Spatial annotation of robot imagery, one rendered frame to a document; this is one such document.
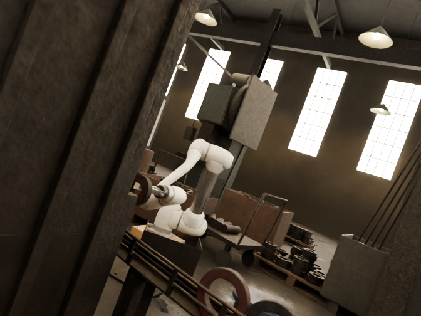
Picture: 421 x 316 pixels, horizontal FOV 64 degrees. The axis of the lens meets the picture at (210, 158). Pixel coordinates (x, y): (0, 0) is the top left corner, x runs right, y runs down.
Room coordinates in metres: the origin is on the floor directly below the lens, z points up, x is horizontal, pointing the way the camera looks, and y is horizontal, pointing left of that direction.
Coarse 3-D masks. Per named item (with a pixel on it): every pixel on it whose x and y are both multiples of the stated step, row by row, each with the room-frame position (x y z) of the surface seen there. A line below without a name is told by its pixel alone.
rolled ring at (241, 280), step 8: (208, 272) 1.13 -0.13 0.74; (216, 272) 1.11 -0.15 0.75; (224, 272) 1.10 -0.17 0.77; (232, 272) 1.09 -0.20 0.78; (200, 280) 1.13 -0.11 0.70; (208, 280) 1.12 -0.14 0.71; (232, 280) 1.08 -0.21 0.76; (240, 280) 1.07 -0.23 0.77; (200, 288) 1.13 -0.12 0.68; (208, 288) 1.14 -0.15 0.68; (240, 288) 1.07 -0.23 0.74; (248, 288) 1.08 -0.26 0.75; (200, 296) 1.12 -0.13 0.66; (208, 296) 1.14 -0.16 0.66; (240, 296) 1.06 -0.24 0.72; (248, 296) 1.06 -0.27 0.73; (208, 304) 1.12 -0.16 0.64; (240, 304) 1.06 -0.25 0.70; (248, 304) 1.06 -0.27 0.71; (216, 312) 1.11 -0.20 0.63
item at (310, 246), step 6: (294, 228) 7.14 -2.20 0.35; (300, 228) 7.08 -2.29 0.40; (288, 234) 7.18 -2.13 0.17; (294, 234) 7.10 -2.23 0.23; (300, 234) 7.11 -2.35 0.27; (306, 234) 6.99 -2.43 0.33; (288, 240) 7.45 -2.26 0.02; (294, 240) 7.01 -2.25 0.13; (300, 240) 7.21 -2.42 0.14; (306, 240) 6.98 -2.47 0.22; (312, 240) 7.22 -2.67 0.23; (300, 246) 7.27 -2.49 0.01; (306, 246) 6.87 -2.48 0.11; (312, 246) 7.04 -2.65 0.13
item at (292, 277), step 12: (264, 252) 4.34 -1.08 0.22; (276, 252) 4.67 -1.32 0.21; (300, 252) 4.60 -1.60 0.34; (312, 252) 4.29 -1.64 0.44; (264, 264) 4.47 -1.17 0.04; (276, 264) 4.23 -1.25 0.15; (288, 264) 4.22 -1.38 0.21; (300, 264) 4.07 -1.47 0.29; (312, 264) 4.28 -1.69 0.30; (276, 276) 4.17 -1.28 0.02; (288, 276) 4.05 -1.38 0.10; (300, 276) 4.07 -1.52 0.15; (312, 276) 3.97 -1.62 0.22; (324, 276) 4.14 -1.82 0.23; (300, 288) 4.04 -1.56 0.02; (312, 288) 4.24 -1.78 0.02
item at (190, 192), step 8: (152, 176) 4.64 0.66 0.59; (160, 176) 4.84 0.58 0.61; (152, 184) 4.20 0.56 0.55; (176, 184) 4.47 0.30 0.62; (136, 192) 4.26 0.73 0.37; (192, 192) 4.49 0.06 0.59; (192, 200) 3.97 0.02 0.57; (208, 200) 4.27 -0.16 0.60; (216, 200) 4.55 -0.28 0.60; (136, 208) 4.23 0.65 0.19; (184, 208) 3.99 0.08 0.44; (208, 208) 4.37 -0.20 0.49; (136, 216) 4.30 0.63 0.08; (144, 216) 4.18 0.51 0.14; (152, 216) 4.13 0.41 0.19; (176, 232) 3.99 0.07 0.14
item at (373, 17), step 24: (216, 0) 14.09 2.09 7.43; (240, 0) 13.71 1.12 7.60; (264, 0) 13.01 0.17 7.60; (288, 0) 12.39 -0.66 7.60; (312, 0) 11.83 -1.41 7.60; (336, 0) 11.23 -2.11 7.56; (360, 0) 10.83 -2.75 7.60; (384, 0) 10.40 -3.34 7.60; (408, 0) 9.99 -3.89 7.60; (288, 24) 14.24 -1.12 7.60; (312, 24) 10.23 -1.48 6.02; (336, 24) 12.12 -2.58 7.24; (360, 24) 12.22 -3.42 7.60; (384, 24) 11.68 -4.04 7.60; (408, 24) 11.16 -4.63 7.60
